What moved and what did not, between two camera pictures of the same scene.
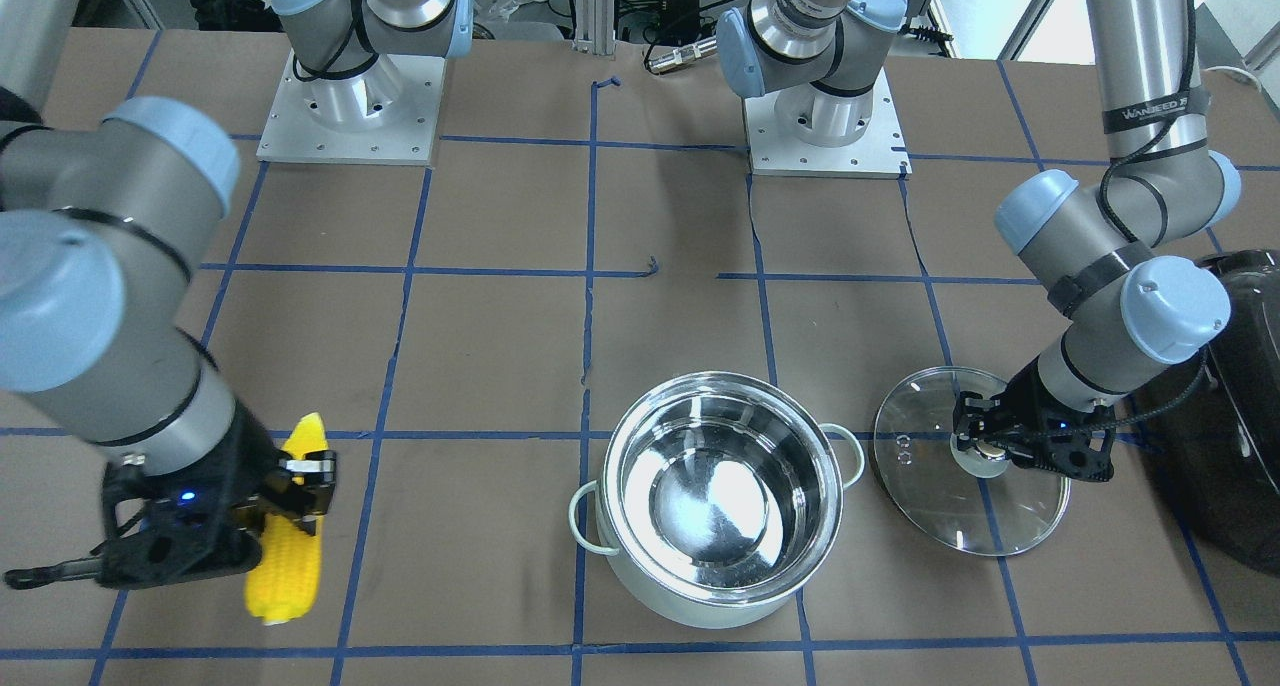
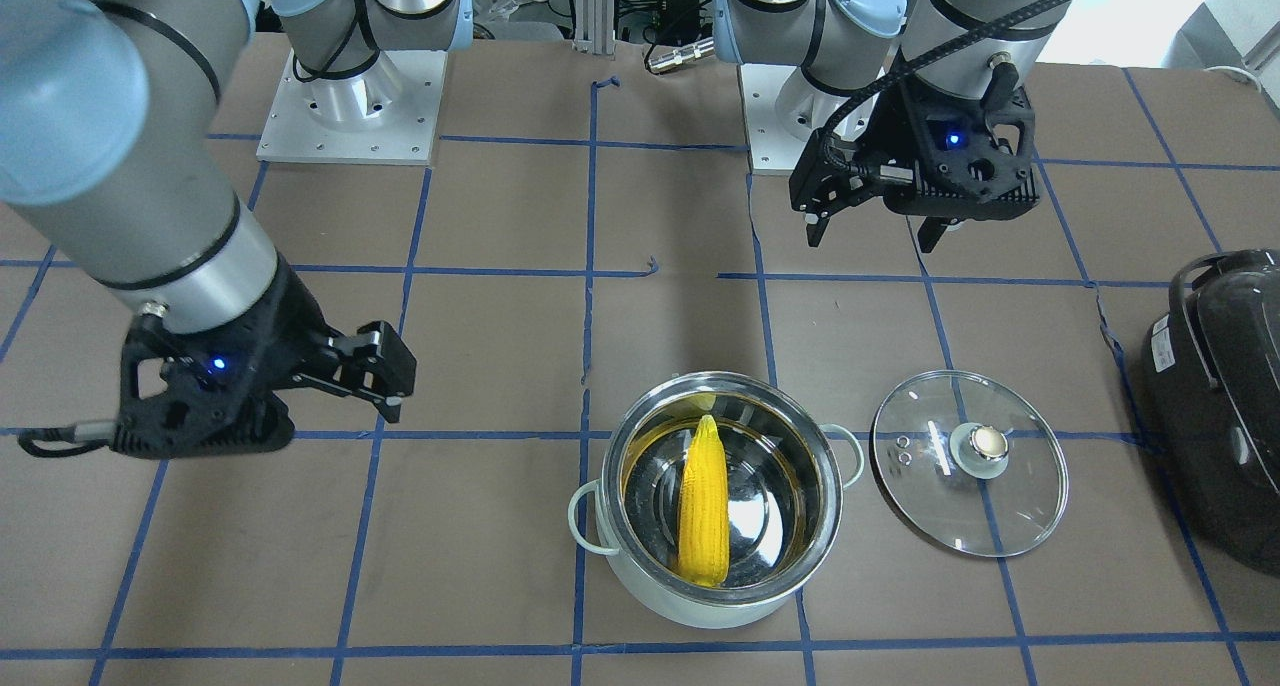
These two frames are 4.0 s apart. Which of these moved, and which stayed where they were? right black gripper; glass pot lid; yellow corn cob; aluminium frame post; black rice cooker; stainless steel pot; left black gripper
Moved: right black gripper; left black gripper; yellow corn cob
Stayed: stainless steel pot; black rice cooker; aluminium frame post; glass pot lid
